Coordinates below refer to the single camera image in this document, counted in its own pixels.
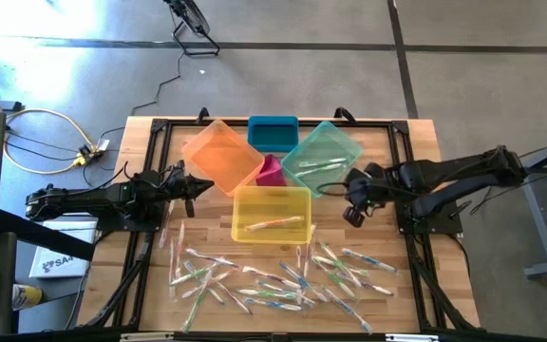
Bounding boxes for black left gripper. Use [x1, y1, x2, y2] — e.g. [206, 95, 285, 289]
[152, 160, 216, 219]

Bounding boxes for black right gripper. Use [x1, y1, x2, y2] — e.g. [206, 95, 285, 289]
[343, 161, 401, 229]

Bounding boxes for blue toothbrush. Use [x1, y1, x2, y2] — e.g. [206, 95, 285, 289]
[181, 258, 226, 305]
[242, 296, 305, 314]
[278, 260, 330, 303]
[322, 285, 374, 335]
[255, 279, 318, 308]
[340, 246, 399, 276]

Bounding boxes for purple toothbrush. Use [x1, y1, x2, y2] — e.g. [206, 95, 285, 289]
[334, 270, 395, 297]
[241, 265, 303, 291]
[184, 246, 242, 270]

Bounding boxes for orange translucent plastic bin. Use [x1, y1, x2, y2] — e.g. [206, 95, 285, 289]
[180, 119, 266, 199]

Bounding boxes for green translucent plastic bin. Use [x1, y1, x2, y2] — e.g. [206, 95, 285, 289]
[280, 120, 365, 200]

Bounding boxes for yellow translucent plastic bin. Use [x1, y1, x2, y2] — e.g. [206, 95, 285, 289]
[231, 185, 313, 245]

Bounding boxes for pink plastic bin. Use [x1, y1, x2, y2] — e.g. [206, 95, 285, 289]
[255, 153, 288, 187]

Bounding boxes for blue opaque plastic bin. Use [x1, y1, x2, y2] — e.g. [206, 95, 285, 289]
[247, 115, 300, 154]

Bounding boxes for white printed cardboard box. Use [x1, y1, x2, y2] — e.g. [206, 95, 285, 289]
[28, 218, 100, 279]

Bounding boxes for black rig crossbar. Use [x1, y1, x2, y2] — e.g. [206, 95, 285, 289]
[0, 331, 547, 342]

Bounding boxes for black diagonal rig beam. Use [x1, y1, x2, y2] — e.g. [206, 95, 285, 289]
[0, 208, 98, 262]

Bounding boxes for black floor fan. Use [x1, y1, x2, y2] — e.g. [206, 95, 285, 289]
[162, 0, 221, 58]

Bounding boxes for yellow can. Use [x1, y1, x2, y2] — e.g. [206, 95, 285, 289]
[11, 283, 45, 311]

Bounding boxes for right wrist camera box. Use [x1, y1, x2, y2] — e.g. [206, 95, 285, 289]
[344, 173, 368, 203]

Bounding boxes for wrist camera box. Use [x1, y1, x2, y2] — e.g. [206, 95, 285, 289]
[344, 173, 368, 203]
[166, 169, 189, 191]

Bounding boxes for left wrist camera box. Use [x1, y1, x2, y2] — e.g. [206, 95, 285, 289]
[166, 169, 189, 191]

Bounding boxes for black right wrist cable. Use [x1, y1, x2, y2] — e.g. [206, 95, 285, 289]
[317, 181, 350, 198]

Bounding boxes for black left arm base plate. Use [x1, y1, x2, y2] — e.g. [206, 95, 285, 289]
[95, 197, 166, 234]

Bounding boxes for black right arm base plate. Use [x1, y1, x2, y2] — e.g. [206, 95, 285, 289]
[394, 197, 473, 235]

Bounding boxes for yellow extension cable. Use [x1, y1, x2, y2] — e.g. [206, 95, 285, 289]
[1, 107, 95, 176]

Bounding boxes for black fan power cable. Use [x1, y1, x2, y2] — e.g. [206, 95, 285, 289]
[98, 51, 184, 143]

